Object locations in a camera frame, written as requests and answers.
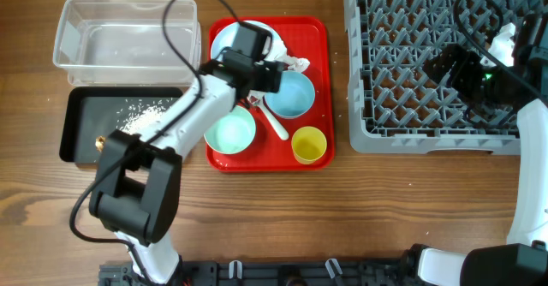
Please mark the white tissue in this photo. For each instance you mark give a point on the white tissue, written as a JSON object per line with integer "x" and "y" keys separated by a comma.
{"x": 291, "y": 61}

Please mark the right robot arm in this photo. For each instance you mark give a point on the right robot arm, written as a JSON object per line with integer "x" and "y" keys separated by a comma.
{"x": 522, "y": 258}

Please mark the light blue plate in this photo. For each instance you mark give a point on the light blue plate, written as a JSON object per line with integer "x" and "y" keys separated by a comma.
{"x": 226, "y": 37}

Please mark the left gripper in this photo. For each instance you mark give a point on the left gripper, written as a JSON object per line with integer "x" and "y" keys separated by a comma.
{"x": 271, "y": 81}

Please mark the yellow plastic cup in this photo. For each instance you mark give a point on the yellow plastic cup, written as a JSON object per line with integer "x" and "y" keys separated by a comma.
{"x": 308, "y": 144}

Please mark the white plastic spoon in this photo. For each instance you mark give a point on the white plastic spoon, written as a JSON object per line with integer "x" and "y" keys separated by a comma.
{"x": 258, "y": 101}

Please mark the black plastic tray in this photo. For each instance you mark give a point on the black plastic tray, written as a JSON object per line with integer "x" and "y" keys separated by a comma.
{"x": 91, "y": 113}

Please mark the brown mushroom piece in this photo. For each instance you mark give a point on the brown mushroom piece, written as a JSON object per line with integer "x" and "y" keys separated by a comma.
{"x": 99, "y": 143}

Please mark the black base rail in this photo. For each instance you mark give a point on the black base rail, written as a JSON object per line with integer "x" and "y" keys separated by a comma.
{"x": 330, "y": 272}

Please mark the red serving tray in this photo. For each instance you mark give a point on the red serving tray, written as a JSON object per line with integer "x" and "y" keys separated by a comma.
{"x": 304, "y": 36}

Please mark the grey dishwasher rack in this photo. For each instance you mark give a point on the grey dishwasher rack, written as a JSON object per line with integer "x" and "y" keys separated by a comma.
{"x": 393, "y": 105}

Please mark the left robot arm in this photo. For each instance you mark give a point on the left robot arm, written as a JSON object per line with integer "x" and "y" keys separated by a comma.
{"x": 136, "y": 190}

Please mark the mint green bowl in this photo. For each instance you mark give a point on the mint green bowl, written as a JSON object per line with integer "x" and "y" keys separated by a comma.
{"x": 233, "y": 133}

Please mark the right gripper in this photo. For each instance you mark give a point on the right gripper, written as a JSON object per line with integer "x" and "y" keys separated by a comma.
{"x": 448, "y": 64}

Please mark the light blue bowl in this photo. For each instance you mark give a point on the light blue bowl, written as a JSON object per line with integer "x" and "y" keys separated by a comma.
{"x": 295, "y": 97}

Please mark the white rice pile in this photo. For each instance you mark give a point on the white rice pile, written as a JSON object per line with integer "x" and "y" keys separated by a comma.
{"x": 138, "y": 113}

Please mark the clear plastic bin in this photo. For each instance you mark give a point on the clear plastic bin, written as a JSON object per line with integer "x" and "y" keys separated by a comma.
{"x": 128, "y": 42}

